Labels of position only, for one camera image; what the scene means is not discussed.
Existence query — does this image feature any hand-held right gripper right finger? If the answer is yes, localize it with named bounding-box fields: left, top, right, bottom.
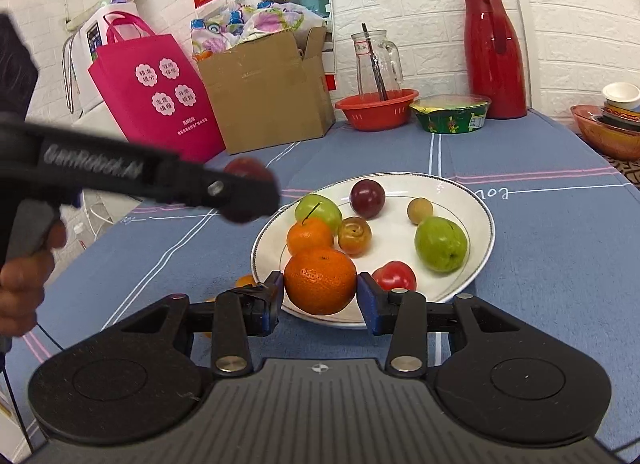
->
left=357, top=272, right=521, bottom=378

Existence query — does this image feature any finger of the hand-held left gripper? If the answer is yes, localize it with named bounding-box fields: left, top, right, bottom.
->
left=150, top=156, right=282, bottom=223

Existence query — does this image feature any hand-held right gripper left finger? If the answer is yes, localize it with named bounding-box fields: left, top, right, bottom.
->
left=120, top=271, right=286, bottom=379

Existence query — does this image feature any purple plum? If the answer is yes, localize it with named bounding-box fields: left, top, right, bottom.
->
left=349, top=179, right=386, bottom=219
left=223, top=158, right=275, bottom=185

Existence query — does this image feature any red apple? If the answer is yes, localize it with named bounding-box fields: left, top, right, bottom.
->
left=371, top=261, right=417, bottom=293

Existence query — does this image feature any large orange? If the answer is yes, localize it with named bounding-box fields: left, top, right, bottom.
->
left=283, top=248, right=358, bottom=315

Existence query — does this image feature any white plate with dark rim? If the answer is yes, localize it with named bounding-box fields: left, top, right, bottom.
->
left=250, top=173, right=495, bottom=329

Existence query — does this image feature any red-green plum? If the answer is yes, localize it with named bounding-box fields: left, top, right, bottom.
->
left=337, top=217, right=373, bottom=257

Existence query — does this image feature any orange with stem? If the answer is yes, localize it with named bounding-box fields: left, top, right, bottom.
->
left=286, top=204, right=335, bottom=257

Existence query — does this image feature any large green jujube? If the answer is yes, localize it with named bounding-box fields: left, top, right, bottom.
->
left=414, top=216, right=469, bottom=273

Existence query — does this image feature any brown longan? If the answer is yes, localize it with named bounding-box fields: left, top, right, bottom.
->
left=406, top=197, right=434, bottom=226

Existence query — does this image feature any person's left hand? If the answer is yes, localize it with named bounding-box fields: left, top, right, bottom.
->
left=0, top=221, right=68, bottom=339

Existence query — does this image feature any white cabinet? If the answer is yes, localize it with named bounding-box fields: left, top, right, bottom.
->
left=75, top=98, right=131, bottom=145

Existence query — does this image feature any white water purifier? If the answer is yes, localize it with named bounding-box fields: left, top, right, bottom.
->
left=62, top=4, right=151, bottom=117

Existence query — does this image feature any pink tote bag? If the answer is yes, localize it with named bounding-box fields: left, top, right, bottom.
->
left=88, top=12, right=227, bottom=163

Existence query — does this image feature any cardboard box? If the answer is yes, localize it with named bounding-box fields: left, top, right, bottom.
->
left=196, top=26, right=337, bottom=155

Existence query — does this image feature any blue striped tablecloth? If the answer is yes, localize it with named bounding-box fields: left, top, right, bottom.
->
left=0, top=108, right=640, bottom=460

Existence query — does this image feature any red plastic basket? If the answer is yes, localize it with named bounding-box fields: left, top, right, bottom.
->
left=335, top=88, right=420, bottom=132

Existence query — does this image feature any floral cloth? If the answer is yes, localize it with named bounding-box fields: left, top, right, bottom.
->
left=191, top=1, right=321, bottom=62

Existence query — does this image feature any glass pitcher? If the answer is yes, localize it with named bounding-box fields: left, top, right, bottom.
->
left=350, top=30, right=405, bottom=97

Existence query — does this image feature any green instant noodle bowl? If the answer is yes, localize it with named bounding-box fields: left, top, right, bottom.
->
left=409, top=95, right=492, bottom=134

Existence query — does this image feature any red thermos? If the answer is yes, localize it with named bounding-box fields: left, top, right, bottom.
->
left=461, top=0, right=528, bottom=120

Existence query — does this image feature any orange plastic basin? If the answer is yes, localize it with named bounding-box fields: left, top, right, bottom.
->
left=570, top=104, right=640, bottom=161

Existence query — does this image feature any dark patterned cloth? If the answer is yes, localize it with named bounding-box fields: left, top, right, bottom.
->
left=597, top=151, right=640, bottom=189

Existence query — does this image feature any dark stacked bowl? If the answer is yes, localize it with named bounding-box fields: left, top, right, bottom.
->
left=597, top=101, right=640, bottom=132

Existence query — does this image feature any white cable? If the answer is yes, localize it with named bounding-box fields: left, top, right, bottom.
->
left=75, top=189, right=121, bottom=245

